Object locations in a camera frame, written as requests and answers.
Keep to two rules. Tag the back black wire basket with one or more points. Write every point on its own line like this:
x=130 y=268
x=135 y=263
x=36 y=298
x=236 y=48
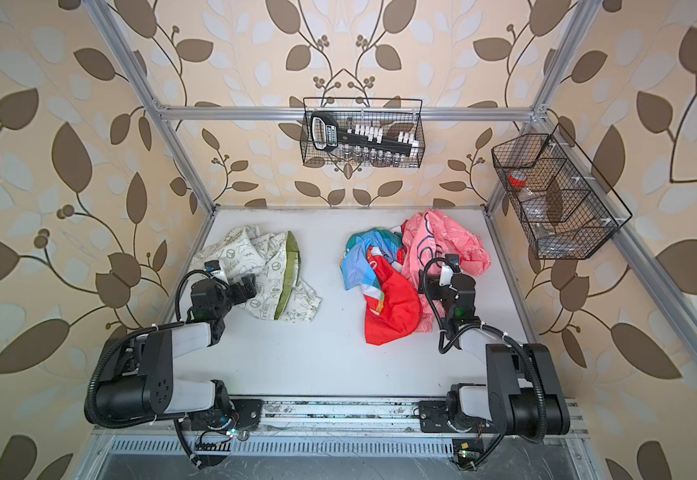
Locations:
x=313 y=158

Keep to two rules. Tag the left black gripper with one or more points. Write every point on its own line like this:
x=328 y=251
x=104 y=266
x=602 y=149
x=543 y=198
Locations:
x=246 y=287

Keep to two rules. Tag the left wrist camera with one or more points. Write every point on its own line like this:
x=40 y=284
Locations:
x=215 y=269

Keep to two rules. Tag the right black wire basket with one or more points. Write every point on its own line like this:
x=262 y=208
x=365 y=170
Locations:
x=584 y=210

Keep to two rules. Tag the black socket holder tool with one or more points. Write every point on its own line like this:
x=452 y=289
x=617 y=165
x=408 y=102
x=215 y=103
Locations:
x=349 y=133

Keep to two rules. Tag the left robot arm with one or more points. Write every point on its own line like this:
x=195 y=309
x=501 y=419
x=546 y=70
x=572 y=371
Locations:
x=134 y=381

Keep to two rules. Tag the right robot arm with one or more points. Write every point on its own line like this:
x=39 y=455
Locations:
x=522 y=395

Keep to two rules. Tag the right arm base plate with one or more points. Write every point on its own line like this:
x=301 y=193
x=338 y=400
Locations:
x=437 y=416

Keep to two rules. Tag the clear bottle red cap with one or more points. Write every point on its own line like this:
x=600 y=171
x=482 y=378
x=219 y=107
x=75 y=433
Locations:
x=533 y=203

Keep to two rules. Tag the white green patterned cloth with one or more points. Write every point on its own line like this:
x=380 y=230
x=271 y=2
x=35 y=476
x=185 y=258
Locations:
x=274 y=258

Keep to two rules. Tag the black wire basket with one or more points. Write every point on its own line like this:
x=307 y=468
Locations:
x=313 y=158
x=584 y=210

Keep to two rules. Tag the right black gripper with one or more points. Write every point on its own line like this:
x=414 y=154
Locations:
x=434 y=283

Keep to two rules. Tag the multicolour striped cloth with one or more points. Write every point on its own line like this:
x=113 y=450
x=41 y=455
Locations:
x=359 y=262

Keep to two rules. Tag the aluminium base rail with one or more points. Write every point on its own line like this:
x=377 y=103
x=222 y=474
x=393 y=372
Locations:
x=325 y=427

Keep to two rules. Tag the red cloth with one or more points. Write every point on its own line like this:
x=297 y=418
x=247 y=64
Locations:
x=398 y=313

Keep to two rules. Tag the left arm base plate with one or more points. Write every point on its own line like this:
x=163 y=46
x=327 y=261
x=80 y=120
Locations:
x=236 y=414

